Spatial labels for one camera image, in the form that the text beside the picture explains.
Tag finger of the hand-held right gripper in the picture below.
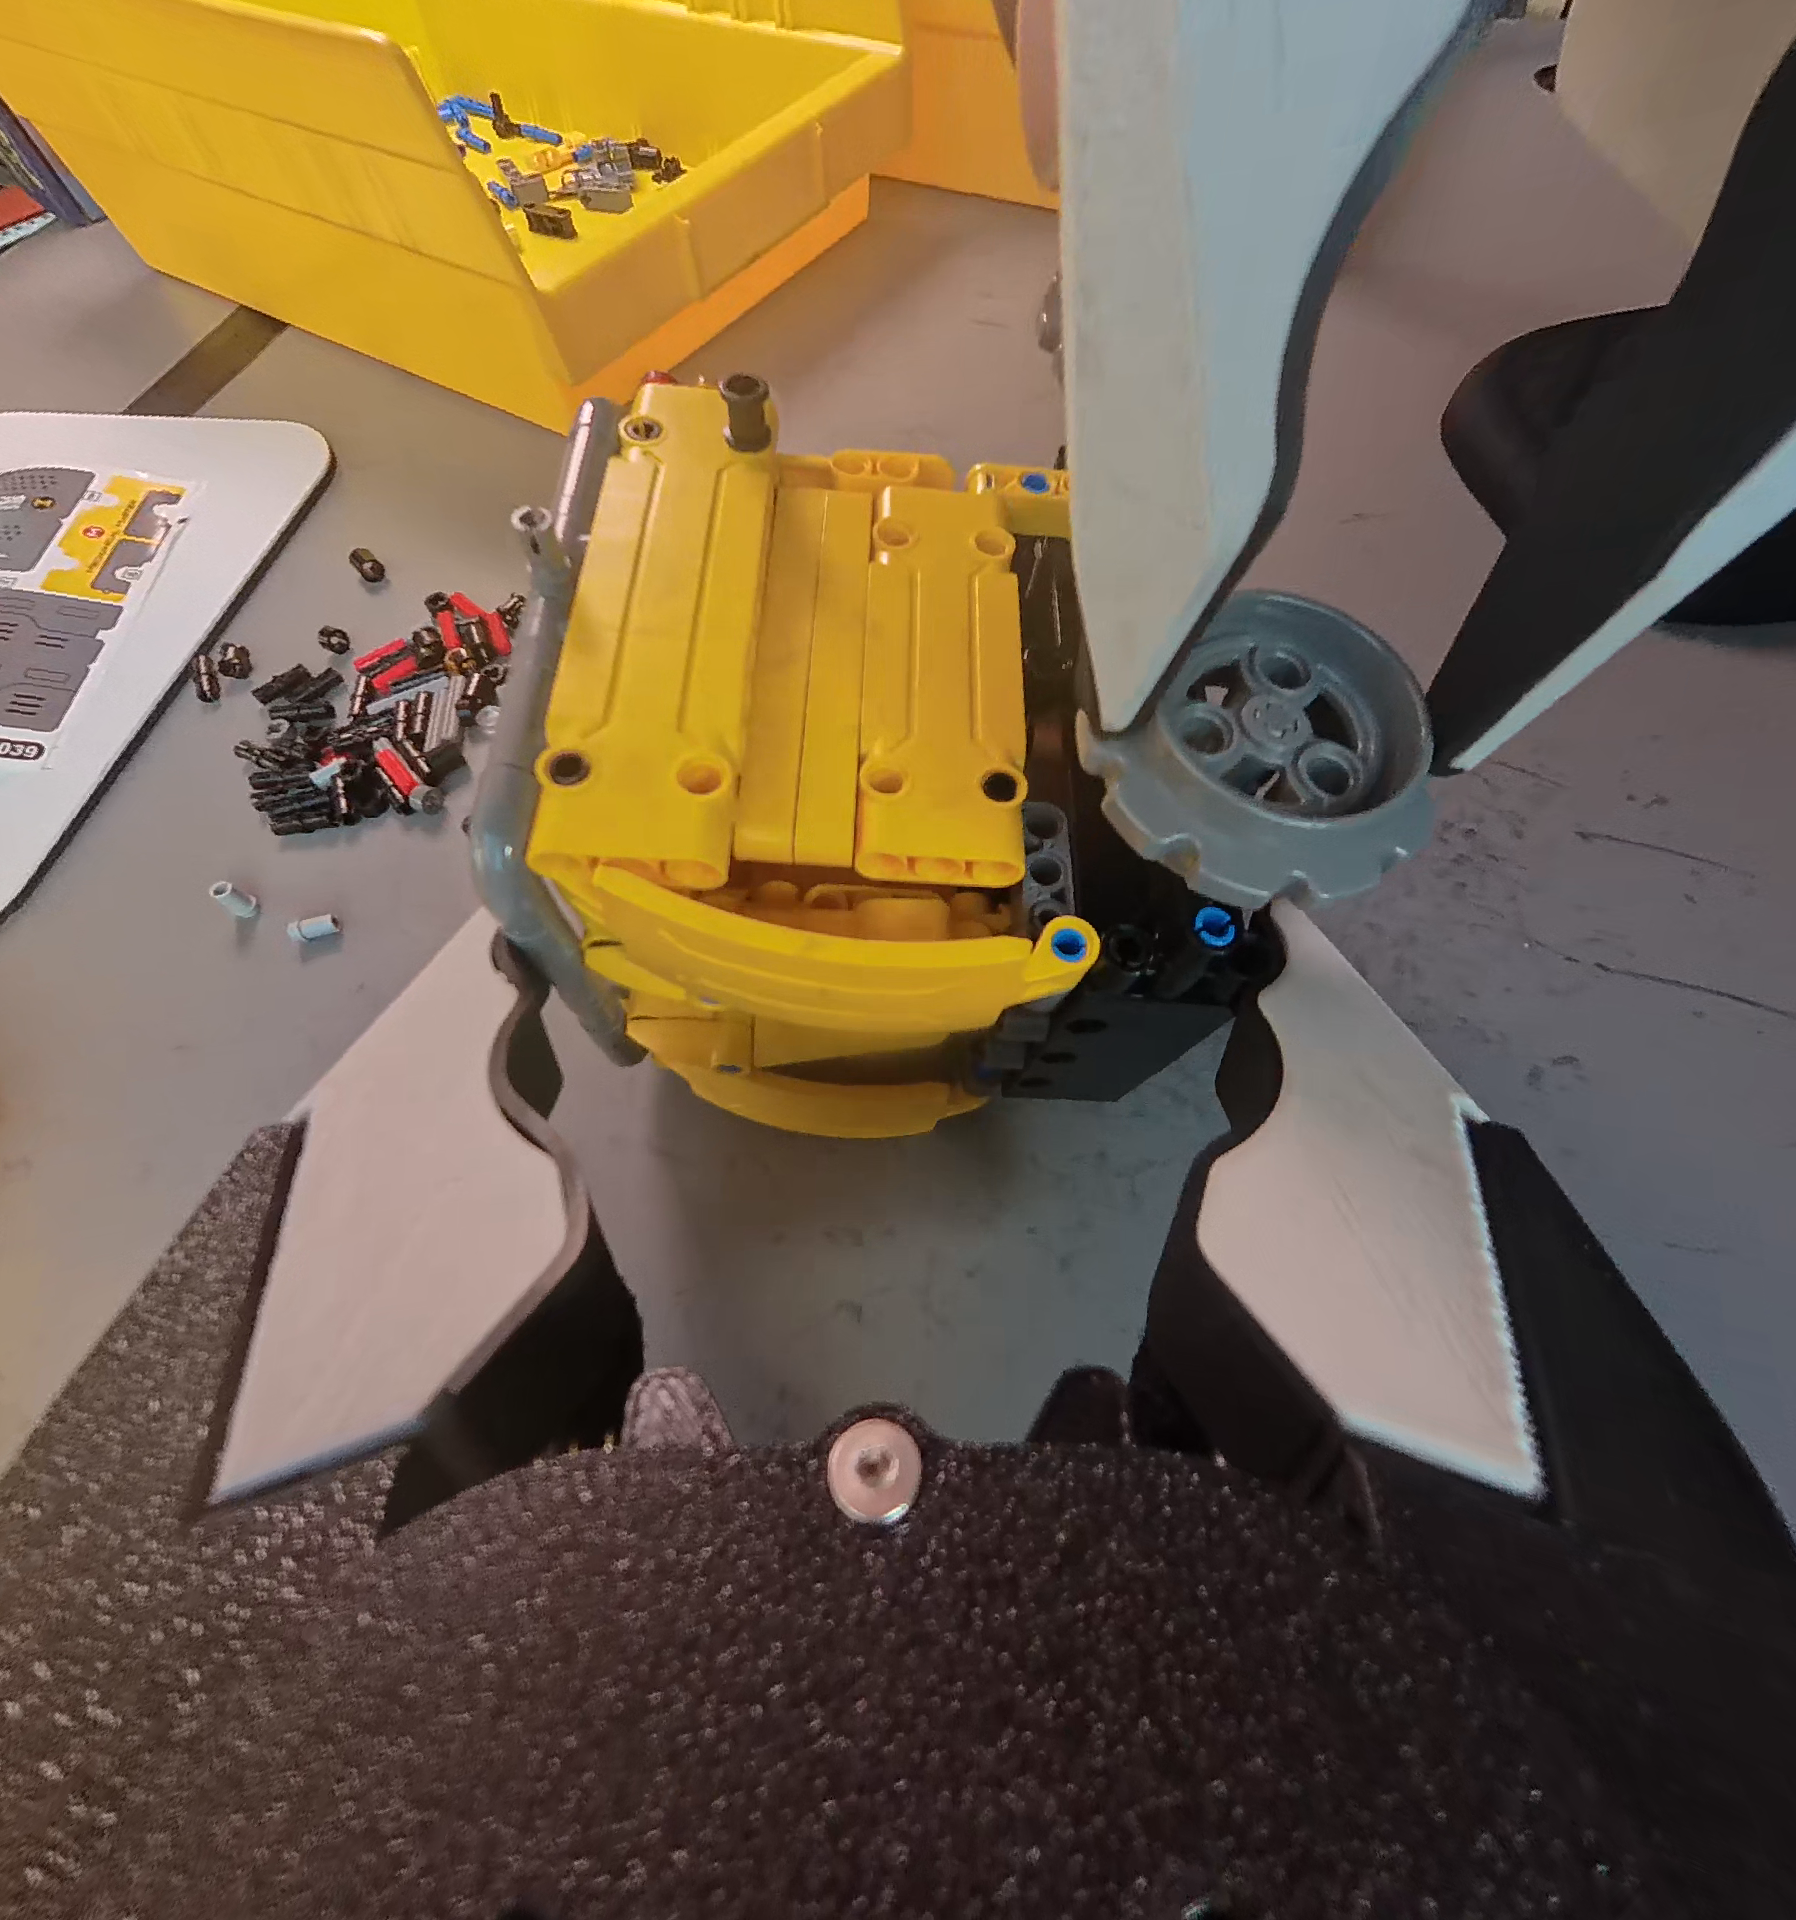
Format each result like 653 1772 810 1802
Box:
1048 0 1477 740
1423 23 1796 778

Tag yellow grey sticker sheet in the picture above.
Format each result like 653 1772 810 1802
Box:
0 465 190 771

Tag pile of black red pins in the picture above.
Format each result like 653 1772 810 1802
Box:
190 547 527 837

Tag white book stand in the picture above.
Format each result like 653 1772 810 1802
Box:
0 416 336 961

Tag heap of small lego parts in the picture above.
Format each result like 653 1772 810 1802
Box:
432 93 689 241

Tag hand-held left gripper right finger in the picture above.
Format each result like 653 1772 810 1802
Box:
1130 900 1548 1546

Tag yellow black lego model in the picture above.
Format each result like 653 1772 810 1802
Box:
466 371 1282 1143

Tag yellow parts bin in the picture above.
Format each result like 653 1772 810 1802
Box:
0 0 914 436
898 0 1064 211

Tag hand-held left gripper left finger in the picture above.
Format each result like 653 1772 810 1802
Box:
184 926 645 1536

